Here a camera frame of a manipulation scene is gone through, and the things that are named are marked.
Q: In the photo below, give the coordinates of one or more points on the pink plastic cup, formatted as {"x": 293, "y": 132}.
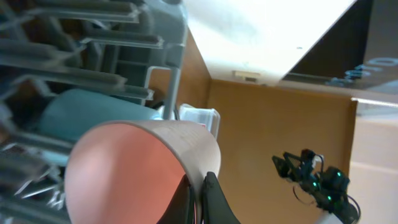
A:
{"x": 128, "y": 171}

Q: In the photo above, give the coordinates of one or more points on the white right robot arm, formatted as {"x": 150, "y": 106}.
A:
{"x": 327, "y": 186}

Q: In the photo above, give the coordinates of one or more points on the grey plastic dishwasher rack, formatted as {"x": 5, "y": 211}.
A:
{"x": 49, "y": 47}

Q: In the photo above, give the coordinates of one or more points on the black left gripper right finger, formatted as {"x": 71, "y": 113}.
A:
{"x": 216, "y": 209}

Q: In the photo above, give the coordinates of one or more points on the clear plastic bin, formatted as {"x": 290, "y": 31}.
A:
{"x": 209, "y": 118}

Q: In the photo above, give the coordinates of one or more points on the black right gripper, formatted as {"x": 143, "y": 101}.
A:
{"x": 299, "y": 169}

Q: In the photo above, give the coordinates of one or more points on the light blue plastic cup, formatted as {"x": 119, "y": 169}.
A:
{"x": 75, "y": 111}

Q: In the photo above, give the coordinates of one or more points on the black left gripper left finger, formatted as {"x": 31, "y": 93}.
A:
{"x": 181, "y": 209}

